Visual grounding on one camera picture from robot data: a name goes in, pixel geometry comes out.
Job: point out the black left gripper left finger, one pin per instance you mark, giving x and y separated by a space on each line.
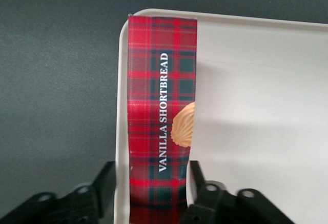
77 203

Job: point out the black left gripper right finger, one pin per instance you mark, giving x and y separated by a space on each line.
225 206

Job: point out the red tartan cookie box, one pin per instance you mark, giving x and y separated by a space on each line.
161 93

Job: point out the beige rectangular tray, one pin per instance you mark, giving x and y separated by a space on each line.
256 106

